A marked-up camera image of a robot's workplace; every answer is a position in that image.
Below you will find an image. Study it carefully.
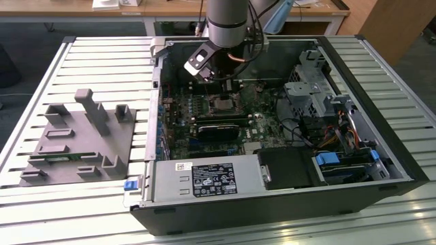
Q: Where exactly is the silver drive cage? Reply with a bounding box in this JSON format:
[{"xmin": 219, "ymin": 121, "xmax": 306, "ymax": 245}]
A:
[{"xmin": 283, "ymin": 50, "xmax": 358, "ymax": 119}]

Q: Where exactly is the grey parts rack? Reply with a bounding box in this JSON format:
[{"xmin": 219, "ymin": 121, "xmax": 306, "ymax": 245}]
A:
[{"xmin": 19, "ymin": 88, "xmax": 138, "ymax": 189}]

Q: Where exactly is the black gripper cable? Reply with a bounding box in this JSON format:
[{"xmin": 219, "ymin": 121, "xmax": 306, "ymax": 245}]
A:
[{"xmin": 210, "ymin": 0, "xmax": 271, "ymax": 82}]

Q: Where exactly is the blue case latch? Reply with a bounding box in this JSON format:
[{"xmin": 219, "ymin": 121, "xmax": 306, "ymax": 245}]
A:
[{"xmin": 123, "ymin": 179, "xmax": 143, "ymax": 192}]

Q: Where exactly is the black looped cable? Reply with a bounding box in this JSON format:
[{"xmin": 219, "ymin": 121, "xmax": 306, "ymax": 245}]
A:
[{"xmin": 275, "ymin": 116, "xmax": 316, "ymax": 150}]

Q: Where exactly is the hard disk in blue carrier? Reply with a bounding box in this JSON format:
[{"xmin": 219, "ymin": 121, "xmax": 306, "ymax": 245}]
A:
[{"xmin": 311, "ymin": 150, "xmax": 391, "ymax": 186}]

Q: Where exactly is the wooden desk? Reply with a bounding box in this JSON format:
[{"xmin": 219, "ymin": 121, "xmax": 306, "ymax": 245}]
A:
[{"xmin": 0, "ymin": 0, "xmax": 352, "ymax": 36}]

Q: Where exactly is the wooden cabinet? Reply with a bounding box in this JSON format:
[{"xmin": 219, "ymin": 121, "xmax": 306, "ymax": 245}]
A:
[{"xmin": 335, "ymin": 0, "xmax": 436, "ymax": 67}]

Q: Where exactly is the green RAM stick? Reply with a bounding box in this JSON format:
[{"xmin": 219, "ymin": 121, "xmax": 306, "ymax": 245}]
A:
[{"xmin": 44, "ymin": 152, "xmax": 99, "ymax": 162}]

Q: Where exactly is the black plastic shroud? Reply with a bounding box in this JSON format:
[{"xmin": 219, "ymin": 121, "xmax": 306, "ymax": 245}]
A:
[{"xmin": 254, "ymin": 147, "xmax": 327, "ymax": 191}]

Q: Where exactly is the silver power supply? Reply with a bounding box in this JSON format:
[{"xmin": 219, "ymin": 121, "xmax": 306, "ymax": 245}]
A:
[{"xmin": 150, "ymin": 155, "xmax": 267, "ymax": 204}]

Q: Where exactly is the black PC case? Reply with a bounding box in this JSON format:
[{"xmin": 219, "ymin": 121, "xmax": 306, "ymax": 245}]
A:
[{"xmin": 130, "ymin": 34, "xmax": 431, "ymax": 237}]

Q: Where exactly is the silver topped CPU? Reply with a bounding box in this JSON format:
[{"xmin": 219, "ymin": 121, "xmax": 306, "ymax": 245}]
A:
[{"xmin": 215, "ymin": 98, "xmax": 235, "ymax": 110}]

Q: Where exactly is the black graphics card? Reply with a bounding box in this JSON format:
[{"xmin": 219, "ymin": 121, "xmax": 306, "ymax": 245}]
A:
[{"xmin": 196, "ymin": 124, "xmax": 240, "ymax": 143}]

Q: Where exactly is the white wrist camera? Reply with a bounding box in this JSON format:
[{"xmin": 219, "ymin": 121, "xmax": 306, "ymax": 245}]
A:
[{"xmin": 183, "ymin": 41, "xmax": 220, "ymax": 78}]

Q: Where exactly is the orange yellow wire bundle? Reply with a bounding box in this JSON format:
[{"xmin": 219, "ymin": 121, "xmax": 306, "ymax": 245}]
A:
[{"xmin": 320, "ymin": 124, "xmax": 363, "ymax": 150}]

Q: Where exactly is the plain white box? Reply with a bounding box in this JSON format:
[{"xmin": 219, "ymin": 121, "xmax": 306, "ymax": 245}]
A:
[{"xmin": 91, "ymin": 0, "xmax": 120, "ymax": 11}]

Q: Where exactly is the silver chipset heatsink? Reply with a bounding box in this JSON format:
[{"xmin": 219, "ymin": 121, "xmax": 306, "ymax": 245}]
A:
[{"xmin": 243, "ymin": 142, "xmax": 263, "ymax": 154}]

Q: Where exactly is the green motherboard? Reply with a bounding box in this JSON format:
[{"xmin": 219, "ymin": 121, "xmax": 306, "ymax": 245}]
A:
[{"xmin": 158, "ymin": 81, "xmax": 296, "ymax": 161}]

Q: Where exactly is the CPU socket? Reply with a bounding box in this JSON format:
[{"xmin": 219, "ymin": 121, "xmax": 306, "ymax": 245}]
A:
[{"xmin": 206, "ymin": 93, "xmax": 246, "ymax": 115}]

